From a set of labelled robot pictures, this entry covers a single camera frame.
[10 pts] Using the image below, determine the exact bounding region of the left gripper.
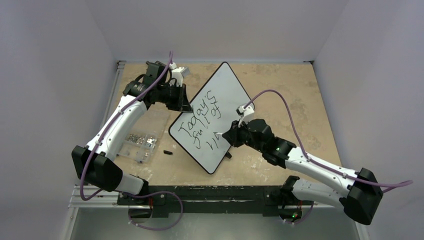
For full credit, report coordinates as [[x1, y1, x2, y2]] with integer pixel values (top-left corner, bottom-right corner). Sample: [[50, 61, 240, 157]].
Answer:
[[157, 82, 191, 112]]

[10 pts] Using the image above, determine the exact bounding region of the aluminium frame rail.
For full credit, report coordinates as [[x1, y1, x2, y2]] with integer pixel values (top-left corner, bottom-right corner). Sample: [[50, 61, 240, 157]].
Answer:
[[68, 184, 133, 210]]

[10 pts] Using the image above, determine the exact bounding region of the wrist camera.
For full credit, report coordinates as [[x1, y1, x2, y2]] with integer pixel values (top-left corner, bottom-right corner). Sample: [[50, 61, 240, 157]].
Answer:
[[169, 62, 191, 87], [236, 105, 255, 128]]

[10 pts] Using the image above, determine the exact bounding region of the clear plastic screw box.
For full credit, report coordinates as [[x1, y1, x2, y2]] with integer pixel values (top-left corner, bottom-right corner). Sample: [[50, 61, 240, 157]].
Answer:
[[117, 109, 170, 164]]

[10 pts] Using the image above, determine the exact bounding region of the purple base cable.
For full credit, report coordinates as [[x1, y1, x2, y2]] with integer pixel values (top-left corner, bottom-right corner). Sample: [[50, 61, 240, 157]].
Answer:
[[128, 190, 185, 232], [283, 202, 316, 226]]

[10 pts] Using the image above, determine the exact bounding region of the white whiteboard black frame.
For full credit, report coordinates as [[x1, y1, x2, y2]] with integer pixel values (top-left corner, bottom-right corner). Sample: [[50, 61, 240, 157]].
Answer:
[[168, 62, 251, 175]]

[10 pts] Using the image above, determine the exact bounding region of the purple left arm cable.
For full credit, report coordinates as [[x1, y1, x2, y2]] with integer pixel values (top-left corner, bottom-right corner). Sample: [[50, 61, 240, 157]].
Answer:
[[79, 50, 175, 202]]

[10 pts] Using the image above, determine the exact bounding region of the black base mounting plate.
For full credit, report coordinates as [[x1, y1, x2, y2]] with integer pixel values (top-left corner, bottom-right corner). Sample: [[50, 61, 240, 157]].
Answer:
[[117, 185, 312, 219]]

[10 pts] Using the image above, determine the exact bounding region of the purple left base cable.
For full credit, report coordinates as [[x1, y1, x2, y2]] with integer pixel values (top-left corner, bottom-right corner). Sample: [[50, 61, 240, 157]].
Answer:
[[128, 190, 185, 232]]

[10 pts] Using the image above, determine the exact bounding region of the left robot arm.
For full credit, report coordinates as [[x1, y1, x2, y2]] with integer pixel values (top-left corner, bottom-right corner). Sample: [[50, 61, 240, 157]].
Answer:
[[71, 61, 193, 205]]

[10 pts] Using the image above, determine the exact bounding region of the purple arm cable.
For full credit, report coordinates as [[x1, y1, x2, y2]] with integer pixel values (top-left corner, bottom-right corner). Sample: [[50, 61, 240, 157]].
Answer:
[[79, 50, 175, 202], [243, 89, 414, 194]]

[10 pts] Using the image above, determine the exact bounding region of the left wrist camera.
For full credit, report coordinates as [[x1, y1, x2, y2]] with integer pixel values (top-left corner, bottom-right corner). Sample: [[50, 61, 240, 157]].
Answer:
[[169, 62, 191, 87]]

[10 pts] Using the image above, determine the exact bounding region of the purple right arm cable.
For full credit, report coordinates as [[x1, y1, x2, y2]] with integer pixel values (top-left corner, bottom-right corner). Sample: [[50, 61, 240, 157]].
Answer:
[[243, 89, 414, 194]]

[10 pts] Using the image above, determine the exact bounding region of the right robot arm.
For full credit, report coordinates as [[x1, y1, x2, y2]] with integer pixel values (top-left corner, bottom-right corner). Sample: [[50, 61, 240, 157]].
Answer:
[[222, 119, 384, 225]]

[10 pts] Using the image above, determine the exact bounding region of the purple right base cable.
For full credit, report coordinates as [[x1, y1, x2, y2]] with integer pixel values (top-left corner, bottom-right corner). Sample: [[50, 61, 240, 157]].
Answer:
[[283, 202, 316, 226]]

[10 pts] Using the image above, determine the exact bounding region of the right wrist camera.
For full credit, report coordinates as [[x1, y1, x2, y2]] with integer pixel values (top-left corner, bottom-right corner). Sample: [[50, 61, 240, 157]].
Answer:
[[236, 105, 255, 128]]

